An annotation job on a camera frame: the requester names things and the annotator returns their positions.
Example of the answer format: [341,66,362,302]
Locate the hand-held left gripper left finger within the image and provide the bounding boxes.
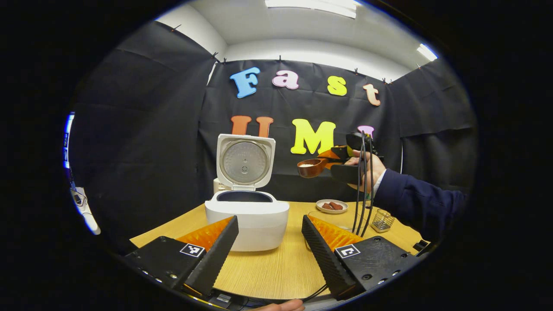
[124,215,239,297]

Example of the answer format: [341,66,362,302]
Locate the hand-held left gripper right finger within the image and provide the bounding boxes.
[301,214,423,301]

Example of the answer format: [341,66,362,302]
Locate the brown wooden spoon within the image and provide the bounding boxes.
[297,158,332,178]

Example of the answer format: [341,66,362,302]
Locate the white rice cooker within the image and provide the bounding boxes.
[204,133,290,252]

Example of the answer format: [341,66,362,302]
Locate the clear mesh chopstick holder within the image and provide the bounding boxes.
[372,209,395,234]

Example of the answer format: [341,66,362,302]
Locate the white round plate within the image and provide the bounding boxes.
[316,199,348,215]

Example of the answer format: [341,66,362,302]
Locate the white plastic object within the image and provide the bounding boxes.
[69,185,101,236]

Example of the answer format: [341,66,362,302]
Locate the small ceiling light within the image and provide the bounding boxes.
[417,43,438,62]

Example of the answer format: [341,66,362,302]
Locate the black backdrop cloth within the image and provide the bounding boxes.
[69,21,478,255]

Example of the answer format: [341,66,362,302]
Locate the black cable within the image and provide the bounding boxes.
[352,132,366,236]
[361,136,375,238]

